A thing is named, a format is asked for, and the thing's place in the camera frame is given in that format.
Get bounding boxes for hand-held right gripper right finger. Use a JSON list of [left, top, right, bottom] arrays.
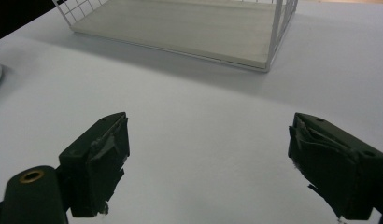
[[287, 112, 383, 220]]

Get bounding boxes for white wire shelf rack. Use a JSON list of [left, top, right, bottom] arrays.
[[52, 0, 300, 74]]

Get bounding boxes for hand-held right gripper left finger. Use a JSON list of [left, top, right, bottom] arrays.
[[58, 111, 131, 218]]

